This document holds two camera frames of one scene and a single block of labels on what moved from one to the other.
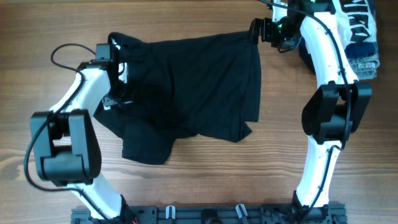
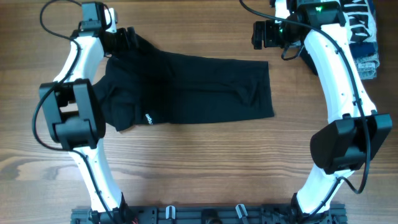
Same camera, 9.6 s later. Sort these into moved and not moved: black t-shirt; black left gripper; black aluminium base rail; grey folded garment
Moved: black left gripper; black t-shirt
Not moved: grey folded garment; black aluminium base rail
